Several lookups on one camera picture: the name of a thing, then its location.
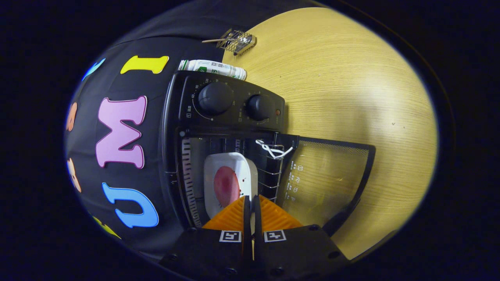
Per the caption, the black toaster oven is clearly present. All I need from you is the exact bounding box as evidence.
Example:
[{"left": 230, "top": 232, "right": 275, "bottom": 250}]
[{"left": 161, "top": 71, "right": 376, "bottom": 238}]

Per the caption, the pink meat slice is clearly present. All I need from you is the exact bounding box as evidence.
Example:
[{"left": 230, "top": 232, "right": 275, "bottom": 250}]
[{"left": 214, "top": 166, "right": 241, "bottom": 208}]

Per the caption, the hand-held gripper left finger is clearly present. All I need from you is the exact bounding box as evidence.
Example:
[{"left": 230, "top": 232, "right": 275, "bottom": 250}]
[{"left": 158, "top": 195, "right": 252, "bottom": 279}]

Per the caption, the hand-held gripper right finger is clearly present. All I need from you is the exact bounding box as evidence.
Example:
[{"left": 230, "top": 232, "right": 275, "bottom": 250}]
[{"left": 252, "top": 194, "right": 350, "bottom": 279}]

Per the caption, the white string tie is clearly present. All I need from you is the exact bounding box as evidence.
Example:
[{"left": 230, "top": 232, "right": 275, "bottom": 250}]
[{"left": 255, "top": 139, "right": 294, "bottom": 159}]

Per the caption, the white drink bottle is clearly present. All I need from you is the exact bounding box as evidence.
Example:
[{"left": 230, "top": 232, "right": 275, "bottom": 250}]
[{"left": 178, "top": 59, "right": 247, "bottom": 81}]

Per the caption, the white food dish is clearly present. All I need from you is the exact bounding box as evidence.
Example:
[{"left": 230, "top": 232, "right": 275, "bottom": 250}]
[{"left": 204, "top": 152, "right": 259, "bottom": 220}]

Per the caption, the wire mesh holder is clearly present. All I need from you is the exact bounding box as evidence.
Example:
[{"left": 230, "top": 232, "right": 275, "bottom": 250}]
[{"left": 216, "top": 28, "right": 257, "bottom": 56}]

